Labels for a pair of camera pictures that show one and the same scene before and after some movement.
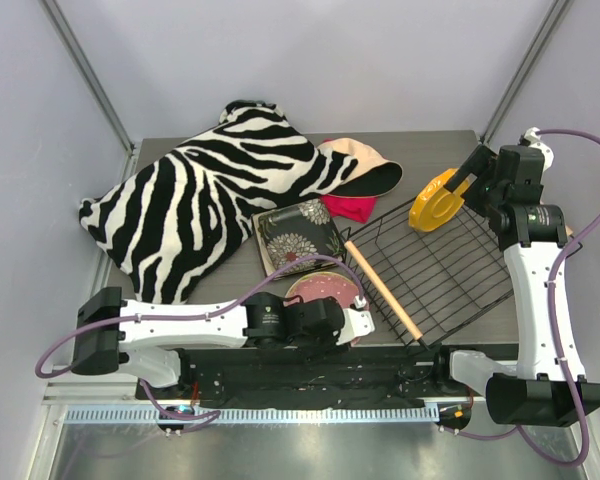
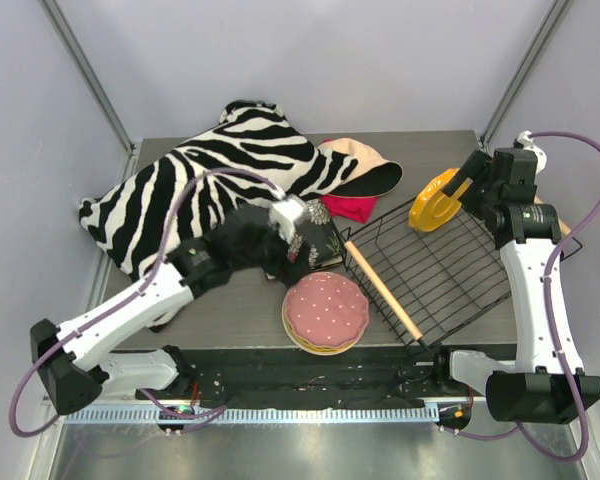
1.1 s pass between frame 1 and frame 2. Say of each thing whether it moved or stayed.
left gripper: moved
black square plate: stayed
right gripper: stayed
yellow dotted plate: stayed
